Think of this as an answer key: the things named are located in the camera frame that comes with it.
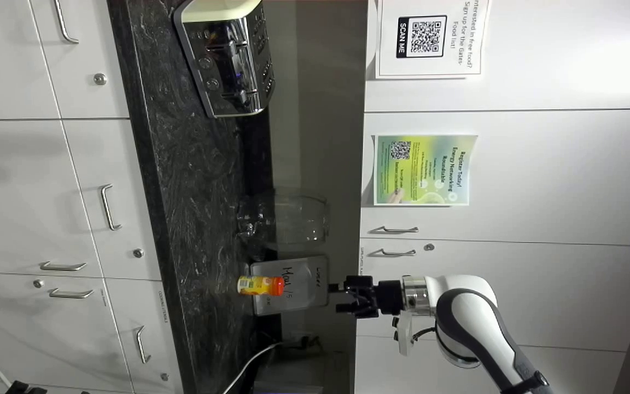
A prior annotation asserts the white QR code sign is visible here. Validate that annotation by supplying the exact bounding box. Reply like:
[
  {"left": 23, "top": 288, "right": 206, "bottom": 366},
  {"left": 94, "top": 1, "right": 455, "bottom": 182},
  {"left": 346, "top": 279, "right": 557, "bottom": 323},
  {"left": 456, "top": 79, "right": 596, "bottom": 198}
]
[{"left": 374, "top": 0, "right": 493, "bottom": 81}]

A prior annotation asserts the cream plastic tray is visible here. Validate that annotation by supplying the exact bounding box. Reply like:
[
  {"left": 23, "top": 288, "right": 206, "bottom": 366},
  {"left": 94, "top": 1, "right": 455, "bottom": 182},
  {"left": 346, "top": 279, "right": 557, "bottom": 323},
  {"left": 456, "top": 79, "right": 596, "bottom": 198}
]
[{"left": 178, "top": 0, "right": 264, "bottom": 23}]

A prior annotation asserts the green paper poster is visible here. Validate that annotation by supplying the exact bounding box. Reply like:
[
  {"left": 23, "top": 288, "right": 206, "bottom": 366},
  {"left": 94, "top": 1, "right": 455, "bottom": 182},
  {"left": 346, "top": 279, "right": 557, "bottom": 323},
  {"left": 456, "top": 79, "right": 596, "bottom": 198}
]
[{"left": 370, "top": 131, "right": 479, "bottom": 209}]

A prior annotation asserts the white drawer front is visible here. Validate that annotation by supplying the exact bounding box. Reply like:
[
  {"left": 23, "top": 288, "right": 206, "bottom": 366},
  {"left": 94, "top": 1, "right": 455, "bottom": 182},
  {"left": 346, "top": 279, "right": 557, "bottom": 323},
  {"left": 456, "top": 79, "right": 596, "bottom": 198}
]
[
  {"left": 23, "top": 0, "right": 131, "bottom": 122},
  {"left": 101, "top": 275, "right": 186, "bottom": 394},
  {"left": 56, "top": 117, "right": 163, "bottom": 282}
]

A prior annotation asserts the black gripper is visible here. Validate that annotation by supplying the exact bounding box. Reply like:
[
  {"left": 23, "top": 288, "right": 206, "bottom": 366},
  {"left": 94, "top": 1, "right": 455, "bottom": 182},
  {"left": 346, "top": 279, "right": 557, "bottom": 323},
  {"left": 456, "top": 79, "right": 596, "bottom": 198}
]
[{"left": 331, "top": 273, "right": 405, "bottom": 318}]

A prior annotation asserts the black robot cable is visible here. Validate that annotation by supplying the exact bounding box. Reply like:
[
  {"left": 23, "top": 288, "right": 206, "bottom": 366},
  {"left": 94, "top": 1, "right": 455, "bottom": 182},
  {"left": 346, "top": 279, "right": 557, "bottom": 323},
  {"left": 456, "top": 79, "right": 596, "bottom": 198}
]
[{"left": 407, "top": 322, "right": 449, "bottom": 345}]

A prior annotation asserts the silver cabinet handle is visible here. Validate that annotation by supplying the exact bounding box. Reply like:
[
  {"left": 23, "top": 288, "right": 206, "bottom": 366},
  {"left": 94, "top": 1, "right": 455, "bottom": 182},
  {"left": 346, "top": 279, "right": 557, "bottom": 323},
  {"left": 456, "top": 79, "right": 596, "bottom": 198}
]
[
  {"left": 365, "top": 244, "right": 419, "bottom": 261},
  {"left": 36, "top": 259, "right": 88, "bottom": 273},
  {"left": 50, "top": 0, "right": 81, "bottom": 45},
  {"left": 45, "top": 284, "right": 96, "bottom": 302},
  {"left": 131, "top": 323, "right": 153, "bottom": 366},
  {"left": 96, "top": 182, "right": 121, "bottom": 234},
  {"left": 365, "top": 224, "right": 421, "bottom": 238}
]

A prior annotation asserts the white power cable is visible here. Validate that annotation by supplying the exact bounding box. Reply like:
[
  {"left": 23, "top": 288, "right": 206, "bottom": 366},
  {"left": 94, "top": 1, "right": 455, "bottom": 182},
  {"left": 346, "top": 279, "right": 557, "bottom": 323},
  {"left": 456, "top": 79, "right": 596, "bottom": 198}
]
[{"left": 218, "top": 341, "right": 282, "bottom": 394}]

